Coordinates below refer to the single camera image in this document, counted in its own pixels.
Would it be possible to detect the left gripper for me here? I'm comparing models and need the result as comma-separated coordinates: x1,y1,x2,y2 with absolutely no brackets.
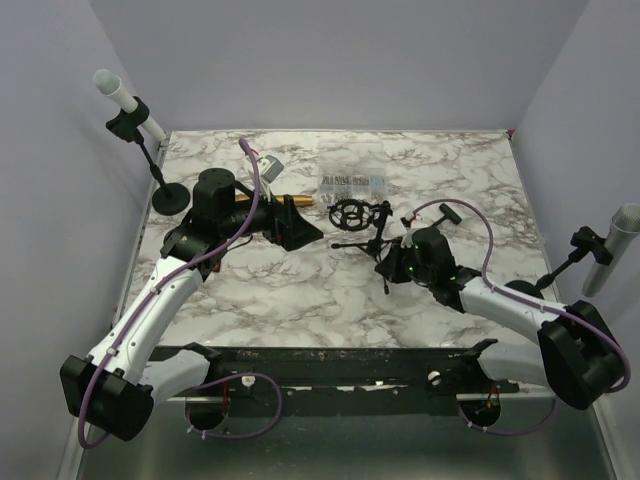
221,180,324,251

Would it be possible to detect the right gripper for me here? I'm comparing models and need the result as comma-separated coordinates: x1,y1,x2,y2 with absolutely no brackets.
375,237,435,285

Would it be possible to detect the gold microphone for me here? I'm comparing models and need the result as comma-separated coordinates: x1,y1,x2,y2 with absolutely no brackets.
235,194,314,207

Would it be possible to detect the black shock-mount tripod stand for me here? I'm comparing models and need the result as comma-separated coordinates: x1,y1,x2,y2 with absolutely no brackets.
328,198,393,265

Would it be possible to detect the black round-base mic stand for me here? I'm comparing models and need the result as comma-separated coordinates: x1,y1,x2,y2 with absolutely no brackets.
105,98,191,216

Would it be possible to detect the white microphone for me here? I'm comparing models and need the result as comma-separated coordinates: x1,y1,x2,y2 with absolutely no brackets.
93,69,166,142

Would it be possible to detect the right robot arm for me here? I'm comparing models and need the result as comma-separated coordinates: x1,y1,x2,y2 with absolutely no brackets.
375,227,631,410

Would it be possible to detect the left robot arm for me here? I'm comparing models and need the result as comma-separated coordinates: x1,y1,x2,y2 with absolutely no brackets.
60,168,324,441

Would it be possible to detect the black right mic stand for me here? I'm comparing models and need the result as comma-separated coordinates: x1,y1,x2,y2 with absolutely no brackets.
506,226,613,299

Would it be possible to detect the silver microphone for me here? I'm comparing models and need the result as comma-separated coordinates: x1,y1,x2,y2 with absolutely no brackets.
582,203,639,297

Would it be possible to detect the clear screw organizer box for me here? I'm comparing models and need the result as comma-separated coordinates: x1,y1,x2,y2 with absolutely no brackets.
316,140,388,207

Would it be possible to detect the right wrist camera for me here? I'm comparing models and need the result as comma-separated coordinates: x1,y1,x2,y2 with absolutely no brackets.
401,212,424,244

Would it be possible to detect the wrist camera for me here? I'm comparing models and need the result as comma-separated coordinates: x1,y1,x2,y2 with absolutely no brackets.
401,212,424,244
258,155,284,184

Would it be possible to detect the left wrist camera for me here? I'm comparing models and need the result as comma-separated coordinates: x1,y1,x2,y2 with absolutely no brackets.
258,155,284,184

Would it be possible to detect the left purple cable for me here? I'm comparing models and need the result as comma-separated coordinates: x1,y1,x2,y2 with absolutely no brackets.
78,137,284,450

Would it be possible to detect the black T-handle tool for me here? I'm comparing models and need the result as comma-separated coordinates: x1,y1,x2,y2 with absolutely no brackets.
435,203,462,226

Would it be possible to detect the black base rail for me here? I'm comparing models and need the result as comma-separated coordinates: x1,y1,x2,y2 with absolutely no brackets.
178,341,519,417

